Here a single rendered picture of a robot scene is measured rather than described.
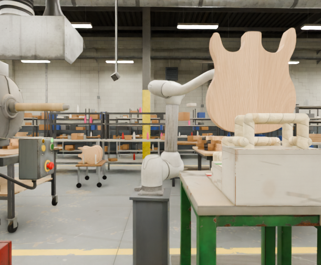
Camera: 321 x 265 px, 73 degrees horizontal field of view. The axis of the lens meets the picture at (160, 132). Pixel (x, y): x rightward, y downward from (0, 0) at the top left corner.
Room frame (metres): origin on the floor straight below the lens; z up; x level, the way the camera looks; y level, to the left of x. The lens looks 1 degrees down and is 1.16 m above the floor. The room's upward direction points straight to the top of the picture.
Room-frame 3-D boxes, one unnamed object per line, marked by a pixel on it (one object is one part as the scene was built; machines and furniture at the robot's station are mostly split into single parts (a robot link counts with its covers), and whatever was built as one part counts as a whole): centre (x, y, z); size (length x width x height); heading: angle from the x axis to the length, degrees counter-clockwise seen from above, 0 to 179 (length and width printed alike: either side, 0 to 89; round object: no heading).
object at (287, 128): (0.76, -0.45, 1.15); 0.03 x 0.03 x 0.09
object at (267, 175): (0.73, -0.36, 1.02); 0.27 x 0.15 x 0.17; 91
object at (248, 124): (0.68, -0.28, 1.15); 0.03 x 0.03 x 0.09
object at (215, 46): (0.88, -0.24, 1.50); 0.07 x 0.04 x 0.09; 90
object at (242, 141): (0.72, -0.27, 1.12); 0.11 x 0.03 x 0.03; 1
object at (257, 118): (0.68, -0.36, 1.20); 0.20 x 0.03 x 0.03; 90
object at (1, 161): (1.04, 0.70, 1.02); 0.19 x 0.04 x 0.04; 1
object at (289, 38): (0.88, -0.50, 1.51); 0.07 x 0.04 x 0.10; 90
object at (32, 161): (1.10, 0.70, 0.99); 0.24 x 0.21 x 0.26; 91
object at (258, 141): (0.84, -0.36, 1.12); 0.20 x 0.03 x 0.03; 90
